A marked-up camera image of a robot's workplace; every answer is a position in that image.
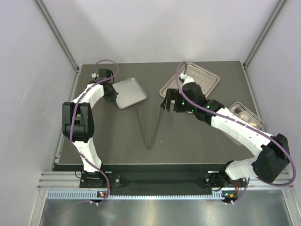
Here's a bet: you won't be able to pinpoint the pink chocolate tin box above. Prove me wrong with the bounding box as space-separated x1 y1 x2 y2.
229 102 264 129

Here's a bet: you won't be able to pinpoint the aluminium frame post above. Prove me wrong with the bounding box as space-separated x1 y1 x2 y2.
242 0 288 70
33 0 79 72

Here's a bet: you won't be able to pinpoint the metal serving tongs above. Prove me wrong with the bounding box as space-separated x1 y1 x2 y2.
135 107 164 151

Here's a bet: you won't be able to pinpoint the left aluminium frame post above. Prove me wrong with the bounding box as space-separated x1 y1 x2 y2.
33 0 79 72

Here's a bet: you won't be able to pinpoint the small plain metal tray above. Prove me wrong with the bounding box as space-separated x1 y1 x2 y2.
113 78 147 109

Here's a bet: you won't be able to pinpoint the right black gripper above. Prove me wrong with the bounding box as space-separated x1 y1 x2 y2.
161 89 196 113

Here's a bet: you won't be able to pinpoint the white round chocolate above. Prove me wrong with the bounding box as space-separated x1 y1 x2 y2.
239 113 250 121

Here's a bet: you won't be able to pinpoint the dark round chocolate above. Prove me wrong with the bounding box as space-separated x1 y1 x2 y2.
234 107 241 113

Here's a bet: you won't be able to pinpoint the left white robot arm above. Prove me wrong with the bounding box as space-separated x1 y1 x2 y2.
62 69 118 187

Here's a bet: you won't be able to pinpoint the large stepped metal tray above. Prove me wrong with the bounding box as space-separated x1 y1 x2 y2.
159 63 220 98

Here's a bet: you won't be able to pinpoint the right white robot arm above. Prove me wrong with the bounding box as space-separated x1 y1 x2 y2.
161 74 289 186

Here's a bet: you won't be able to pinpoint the right aluminium frame post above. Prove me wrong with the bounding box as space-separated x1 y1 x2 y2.
242 0 288 70

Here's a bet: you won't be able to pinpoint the slotted cable duct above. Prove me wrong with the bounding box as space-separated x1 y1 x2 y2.
47 190 237 200

